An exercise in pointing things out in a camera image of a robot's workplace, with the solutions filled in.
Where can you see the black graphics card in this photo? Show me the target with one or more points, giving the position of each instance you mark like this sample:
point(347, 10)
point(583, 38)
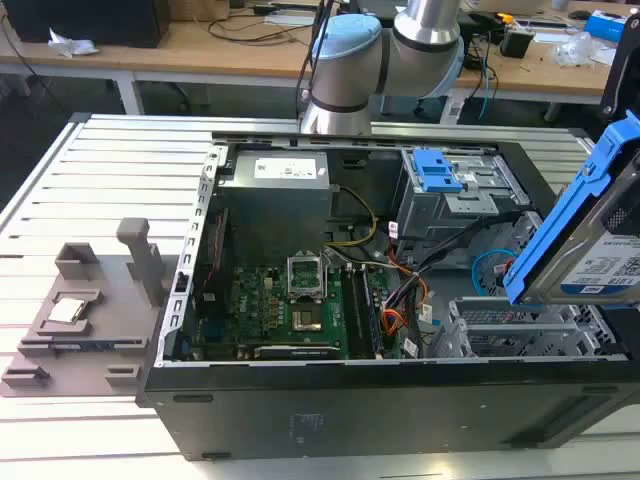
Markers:
point(300, 351)

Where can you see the silver CPU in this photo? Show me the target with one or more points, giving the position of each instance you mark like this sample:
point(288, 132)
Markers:
point(67, 309)

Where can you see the black PC case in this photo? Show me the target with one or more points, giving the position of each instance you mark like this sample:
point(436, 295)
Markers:
point(350, 410)

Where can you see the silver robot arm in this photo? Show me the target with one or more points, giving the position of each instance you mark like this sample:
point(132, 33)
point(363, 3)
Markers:
point(345, 65)

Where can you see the crumpled white paper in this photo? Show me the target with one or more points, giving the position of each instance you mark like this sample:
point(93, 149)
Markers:
point(70, 44)

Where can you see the silver drive cage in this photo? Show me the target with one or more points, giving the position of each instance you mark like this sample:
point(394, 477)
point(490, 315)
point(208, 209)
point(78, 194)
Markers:
point(425, 215)

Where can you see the grey power supply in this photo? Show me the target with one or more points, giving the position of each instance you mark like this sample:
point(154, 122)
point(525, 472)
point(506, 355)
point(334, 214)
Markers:
point(275, 210)

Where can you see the small black block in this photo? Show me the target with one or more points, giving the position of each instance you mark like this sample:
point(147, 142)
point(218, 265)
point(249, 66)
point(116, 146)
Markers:
point(517, 42)

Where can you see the hard disk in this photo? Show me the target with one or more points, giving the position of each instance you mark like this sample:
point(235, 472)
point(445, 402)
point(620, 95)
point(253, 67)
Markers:
point(555, 240)

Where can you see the clear plastic bag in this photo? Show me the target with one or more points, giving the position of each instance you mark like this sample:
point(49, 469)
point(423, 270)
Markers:
point(580, 50)

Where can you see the wooden desk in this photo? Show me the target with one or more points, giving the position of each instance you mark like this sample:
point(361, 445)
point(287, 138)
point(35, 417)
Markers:
point(200, 60)

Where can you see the blue drive cage latch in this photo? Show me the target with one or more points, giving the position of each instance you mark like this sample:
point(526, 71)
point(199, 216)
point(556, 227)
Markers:
point(435, 172)

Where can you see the grey part rack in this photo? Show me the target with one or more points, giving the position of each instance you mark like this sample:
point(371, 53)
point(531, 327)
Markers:
point(115, 300)

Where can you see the silver disk bay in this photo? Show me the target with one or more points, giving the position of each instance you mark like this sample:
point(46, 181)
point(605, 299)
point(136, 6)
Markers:
point(525, 330)

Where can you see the blue cardboard box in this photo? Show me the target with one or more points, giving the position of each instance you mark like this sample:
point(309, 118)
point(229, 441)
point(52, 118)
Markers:
point(605, 27)

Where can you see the green motherboard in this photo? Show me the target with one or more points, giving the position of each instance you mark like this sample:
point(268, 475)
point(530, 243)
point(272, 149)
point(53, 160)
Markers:
point(260, 305)

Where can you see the large black box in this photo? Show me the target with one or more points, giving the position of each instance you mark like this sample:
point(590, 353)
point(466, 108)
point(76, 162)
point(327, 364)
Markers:
point(85, 22)

